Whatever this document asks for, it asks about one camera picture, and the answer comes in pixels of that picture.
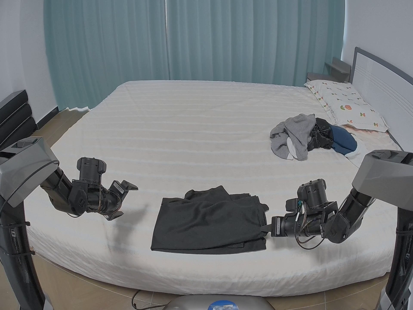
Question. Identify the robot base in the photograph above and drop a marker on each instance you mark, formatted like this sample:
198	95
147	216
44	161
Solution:
219	304

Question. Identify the white printed pillow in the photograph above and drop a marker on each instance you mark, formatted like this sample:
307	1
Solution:
345	103

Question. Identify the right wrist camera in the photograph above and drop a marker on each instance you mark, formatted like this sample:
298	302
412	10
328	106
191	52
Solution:
293	205

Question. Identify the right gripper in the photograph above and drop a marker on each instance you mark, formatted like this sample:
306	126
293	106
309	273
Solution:
284	226

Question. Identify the black T-shirt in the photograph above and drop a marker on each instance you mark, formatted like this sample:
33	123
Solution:
206	224

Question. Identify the bed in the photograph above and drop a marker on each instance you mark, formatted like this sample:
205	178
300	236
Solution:
193	124

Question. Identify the blue-green curtain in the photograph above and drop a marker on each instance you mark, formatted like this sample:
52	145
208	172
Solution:
106	44
251	34

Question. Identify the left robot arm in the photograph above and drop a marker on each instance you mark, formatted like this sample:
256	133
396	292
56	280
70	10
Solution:
29	166

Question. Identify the black chest of drawers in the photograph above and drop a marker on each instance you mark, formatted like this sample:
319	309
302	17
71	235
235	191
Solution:
14	118

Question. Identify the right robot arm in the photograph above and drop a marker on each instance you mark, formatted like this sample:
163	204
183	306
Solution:
380	173

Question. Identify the grey bedside table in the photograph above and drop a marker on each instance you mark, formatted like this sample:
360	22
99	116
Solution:
332	69

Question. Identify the pile of clothes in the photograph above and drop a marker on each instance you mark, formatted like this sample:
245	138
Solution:
296	134

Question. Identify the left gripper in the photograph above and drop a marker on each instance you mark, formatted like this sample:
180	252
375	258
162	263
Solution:
113	200

